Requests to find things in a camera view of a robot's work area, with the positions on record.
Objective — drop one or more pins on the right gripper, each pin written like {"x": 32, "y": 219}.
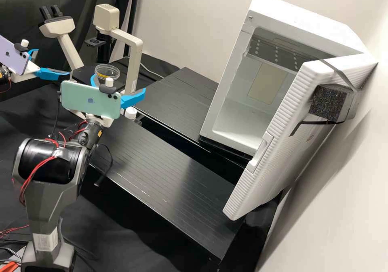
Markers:
{"x": 97, "y": 119}

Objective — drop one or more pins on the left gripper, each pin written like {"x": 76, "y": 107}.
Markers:
{"x": 27, "y": 72}

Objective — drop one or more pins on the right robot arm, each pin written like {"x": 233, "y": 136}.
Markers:
{"x": 45, "y": 169}

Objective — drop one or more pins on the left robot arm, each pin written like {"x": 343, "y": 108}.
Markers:
{"x": 3, "y": 73}

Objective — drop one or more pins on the petri dish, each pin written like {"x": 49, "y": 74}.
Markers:
{"x": 107, "y": 71}

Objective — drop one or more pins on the white-capped bottle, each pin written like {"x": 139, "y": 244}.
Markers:
{"x": 131, "y": 112}

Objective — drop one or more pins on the cream microscope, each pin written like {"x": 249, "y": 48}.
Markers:
{"x": 133, "y": 56}

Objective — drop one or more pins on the black platform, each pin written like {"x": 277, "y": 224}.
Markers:
{"x": 169, "y": 178}
{"x": 169, "y": 102}

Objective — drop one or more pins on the white incubator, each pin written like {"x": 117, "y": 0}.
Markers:
{"x": 230, "y": 117}

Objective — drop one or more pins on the incubator door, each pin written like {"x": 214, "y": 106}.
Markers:
{"x": 288, "y": 132}

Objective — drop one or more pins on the left wrist camera phone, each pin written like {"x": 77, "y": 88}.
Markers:
{"x": 12, "y": 56}

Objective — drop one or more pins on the wrist camera phone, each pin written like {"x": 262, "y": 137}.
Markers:
{"x": 12, "y": 56}
{"x": 85, "y": 99}

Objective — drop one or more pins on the right wrist camera phone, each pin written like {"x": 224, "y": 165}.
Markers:
{"x": 85, "y": 99}

